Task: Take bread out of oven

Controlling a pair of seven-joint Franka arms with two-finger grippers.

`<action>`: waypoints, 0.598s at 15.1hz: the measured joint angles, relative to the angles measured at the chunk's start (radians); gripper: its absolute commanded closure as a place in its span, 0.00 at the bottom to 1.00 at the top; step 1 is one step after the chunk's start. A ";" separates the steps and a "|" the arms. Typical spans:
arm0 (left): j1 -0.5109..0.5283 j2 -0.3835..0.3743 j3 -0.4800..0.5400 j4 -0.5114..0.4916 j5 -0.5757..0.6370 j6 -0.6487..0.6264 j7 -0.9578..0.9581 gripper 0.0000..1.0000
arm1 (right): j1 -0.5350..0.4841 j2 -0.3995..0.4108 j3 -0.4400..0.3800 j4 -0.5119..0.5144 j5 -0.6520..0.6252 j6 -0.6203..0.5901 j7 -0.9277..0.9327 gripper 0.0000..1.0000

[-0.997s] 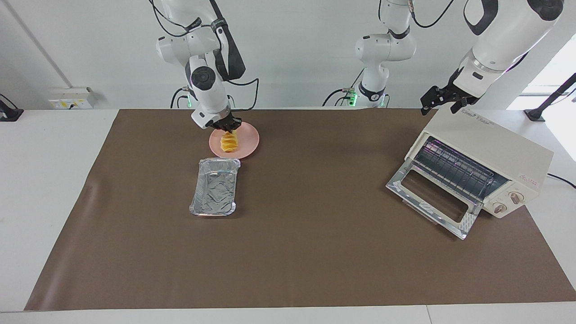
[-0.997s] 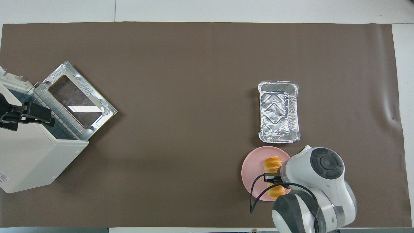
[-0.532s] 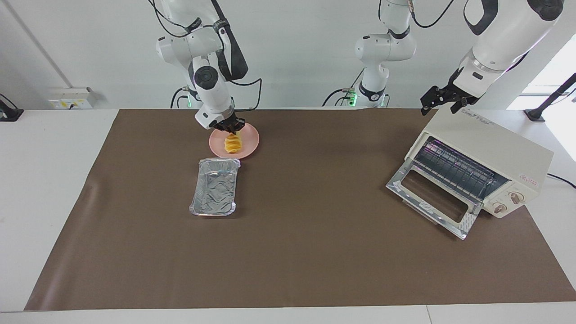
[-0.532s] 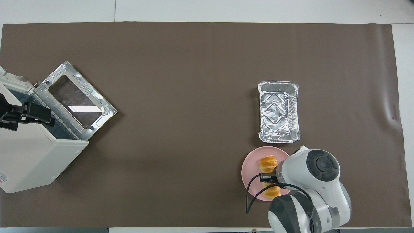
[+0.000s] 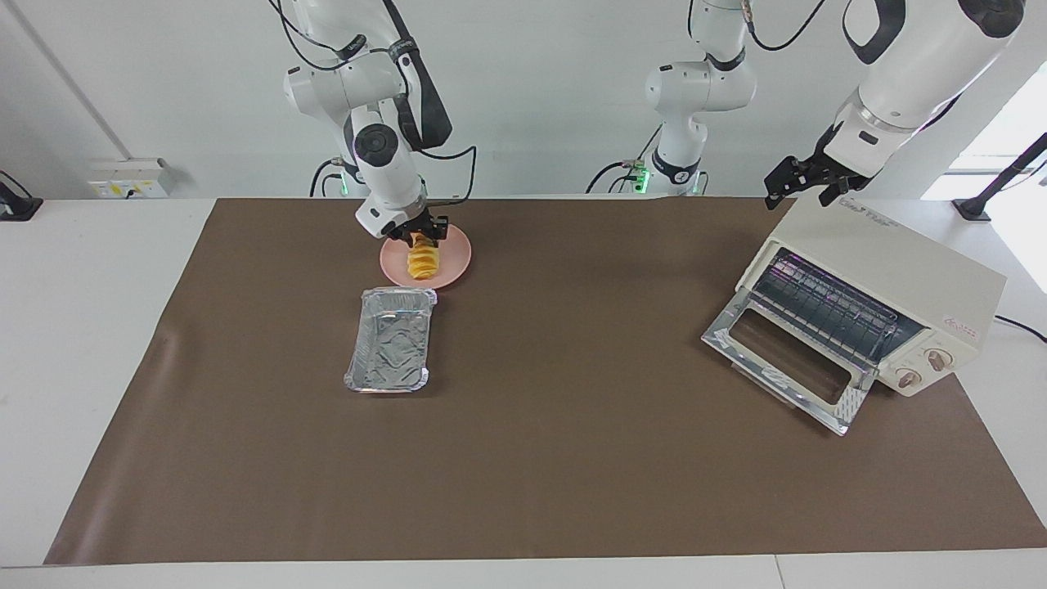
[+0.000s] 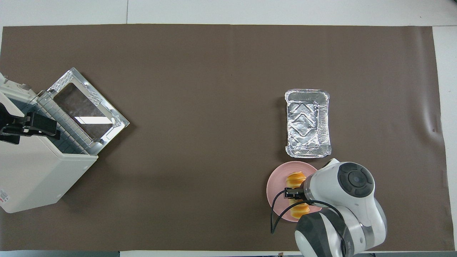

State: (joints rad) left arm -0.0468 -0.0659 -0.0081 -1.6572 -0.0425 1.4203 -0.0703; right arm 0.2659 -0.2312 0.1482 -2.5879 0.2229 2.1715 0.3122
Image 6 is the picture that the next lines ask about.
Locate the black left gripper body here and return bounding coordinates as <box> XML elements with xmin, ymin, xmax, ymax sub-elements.
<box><xmin>0</xmin><ymin>104</ymin><xmax>26</xmax><ymax>135</ymax></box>

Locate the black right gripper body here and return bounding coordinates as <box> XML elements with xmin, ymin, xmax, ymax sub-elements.
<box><xmin>293</xmin><ymin>181</ymin><xmax>312</xmax><ymax>206</ymax></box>

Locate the sliced yellow bread loaf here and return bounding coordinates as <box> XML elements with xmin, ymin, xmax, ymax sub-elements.
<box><xmin>287</xmin><ymin>171</ymin><xmax>310</xmax><ymax>219</ymax></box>

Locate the aluminium foil tray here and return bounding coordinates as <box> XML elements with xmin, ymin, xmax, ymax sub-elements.
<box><xmin>285</xmin><ymin>89</ymin><xmax>332</xmax><ymax>158</ymax></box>

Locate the cream toaster oven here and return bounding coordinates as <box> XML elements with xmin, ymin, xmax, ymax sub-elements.
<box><xmin>0</xmin><ymin>73</ymin><xmax>99</xmax><ymax>214</ymax></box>

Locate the glass oven door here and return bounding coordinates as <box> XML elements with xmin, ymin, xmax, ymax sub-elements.
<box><xmin>46</xmin><ymin>68</ymin><xmax>130</xmax><ymax>156</ymax></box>

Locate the pink round plate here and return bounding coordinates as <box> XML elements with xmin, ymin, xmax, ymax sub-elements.
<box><xmin>266</xmin><ymin>161</ymin><xmax>323</xmax><ymax>222</ymax></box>

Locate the brown table mat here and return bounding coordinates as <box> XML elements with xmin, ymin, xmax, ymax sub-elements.
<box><xmin>0</xmin><ymin>24</ymin><xmax>456</xmax><ymax>251</ymax></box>

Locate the metal oven wire rack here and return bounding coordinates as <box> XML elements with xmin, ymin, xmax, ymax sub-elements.
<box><xmin>35</xmin><ymin>90</ymin><xmax>94</xmax><ymax>155</ymax></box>

